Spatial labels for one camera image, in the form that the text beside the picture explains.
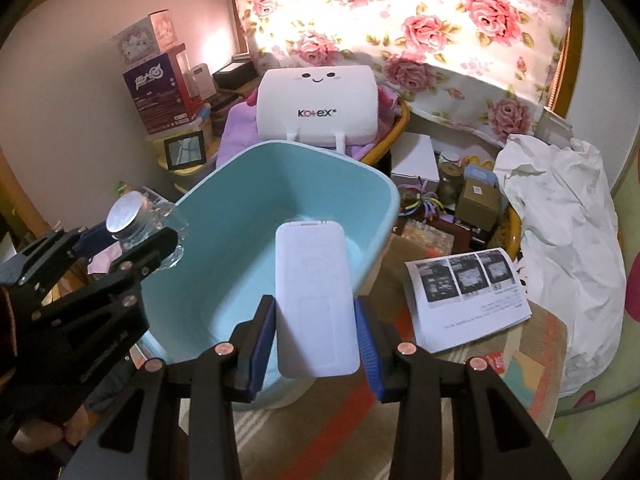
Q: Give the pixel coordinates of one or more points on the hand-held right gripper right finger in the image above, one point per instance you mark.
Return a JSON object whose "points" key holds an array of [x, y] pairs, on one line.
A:
{"points": [[369, 350]]}

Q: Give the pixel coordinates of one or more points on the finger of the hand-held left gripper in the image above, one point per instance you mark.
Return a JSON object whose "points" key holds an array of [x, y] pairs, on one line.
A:
{"points": [[92, 239], [150, 255]]}

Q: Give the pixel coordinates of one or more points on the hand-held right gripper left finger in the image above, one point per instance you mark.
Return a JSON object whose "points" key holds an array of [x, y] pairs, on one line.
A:
{"points": [[262, 350]]}

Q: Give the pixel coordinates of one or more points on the glass jar with metal lid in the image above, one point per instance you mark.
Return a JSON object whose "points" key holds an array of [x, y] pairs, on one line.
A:
{"points": [[127, 215]]}

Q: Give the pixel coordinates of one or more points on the white card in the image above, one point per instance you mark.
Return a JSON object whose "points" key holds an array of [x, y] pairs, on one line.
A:
{"points": [[315, 300]]}

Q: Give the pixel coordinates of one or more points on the light blue plastic basin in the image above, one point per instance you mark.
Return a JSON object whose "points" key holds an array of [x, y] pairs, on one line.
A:
{"points": [[235, 240]]}

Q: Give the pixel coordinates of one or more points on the person's left hand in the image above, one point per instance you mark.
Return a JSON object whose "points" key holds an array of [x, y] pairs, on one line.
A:
{"points": [[70, 425]]}

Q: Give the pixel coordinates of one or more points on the striped table mat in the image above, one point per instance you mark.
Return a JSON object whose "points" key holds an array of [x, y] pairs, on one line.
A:
{"points": [[320, 430]]}

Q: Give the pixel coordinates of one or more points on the printed paper sheet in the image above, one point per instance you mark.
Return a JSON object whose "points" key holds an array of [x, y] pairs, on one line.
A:
{"points": [[465, 320]]}

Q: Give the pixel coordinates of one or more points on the patterned flat tin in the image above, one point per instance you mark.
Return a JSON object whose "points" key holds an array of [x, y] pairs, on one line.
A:
{"points": [[430, 235]]}

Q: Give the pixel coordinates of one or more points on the purple printed box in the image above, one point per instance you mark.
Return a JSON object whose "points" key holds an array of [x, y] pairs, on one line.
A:
{"points": [[155, 95]]}

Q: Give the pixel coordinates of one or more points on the dark brown boxes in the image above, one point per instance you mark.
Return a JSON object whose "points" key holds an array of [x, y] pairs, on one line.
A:
{"points": [[222, 112]]}

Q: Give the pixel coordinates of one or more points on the white power bank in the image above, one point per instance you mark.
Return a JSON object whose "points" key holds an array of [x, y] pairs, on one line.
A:
{"points": [[200, 82]]}

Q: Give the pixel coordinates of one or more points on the brown cardboard box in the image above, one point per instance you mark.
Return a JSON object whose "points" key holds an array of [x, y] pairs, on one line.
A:
{"points": [[477, 205]]}

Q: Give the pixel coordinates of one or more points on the dark glass jar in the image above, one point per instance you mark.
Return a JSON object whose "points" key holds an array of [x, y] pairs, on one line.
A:
{"points": [[450, 180]]}

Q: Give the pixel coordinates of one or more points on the black box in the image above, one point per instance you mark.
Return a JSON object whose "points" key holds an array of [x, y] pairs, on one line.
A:
{"points": [[235, 77]]}

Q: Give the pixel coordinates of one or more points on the white cardboard box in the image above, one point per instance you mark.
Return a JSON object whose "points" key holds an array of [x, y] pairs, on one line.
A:
{"points": [[415, 157]]}

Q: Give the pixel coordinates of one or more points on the white cat printed box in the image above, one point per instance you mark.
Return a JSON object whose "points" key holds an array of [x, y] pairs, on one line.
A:
{"points": [[142, 42]]}

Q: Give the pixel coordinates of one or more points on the light blue small box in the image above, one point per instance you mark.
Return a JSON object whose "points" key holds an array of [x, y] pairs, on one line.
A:
{"points": [[480, 176]]}

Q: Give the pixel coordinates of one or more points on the white crumpled cloth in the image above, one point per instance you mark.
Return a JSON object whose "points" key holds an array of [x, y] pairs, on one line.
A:
{"points": [[560, 240]]}

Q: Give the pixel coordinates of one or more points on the tall wicker basket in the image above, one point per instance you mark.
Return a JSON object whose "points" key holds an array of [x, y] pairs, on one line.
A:
{"points": [[395, 130]]}

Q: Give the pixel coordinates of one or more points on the white smiley plush pillow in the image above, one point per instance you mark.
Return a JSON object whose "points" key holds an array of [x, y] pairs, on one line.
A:
{"points": [[315, 100]]}

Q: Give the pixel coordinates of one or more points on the floral rose curtain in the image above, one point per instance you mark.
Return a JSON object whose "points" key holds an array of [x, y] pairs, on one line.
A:
{"points": [[400, 10]]}

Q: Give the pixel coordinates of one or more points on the black picture frame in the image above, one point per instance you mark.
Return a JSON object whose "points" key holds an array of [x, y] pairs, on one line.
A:
{"points": [[185, 152]]}

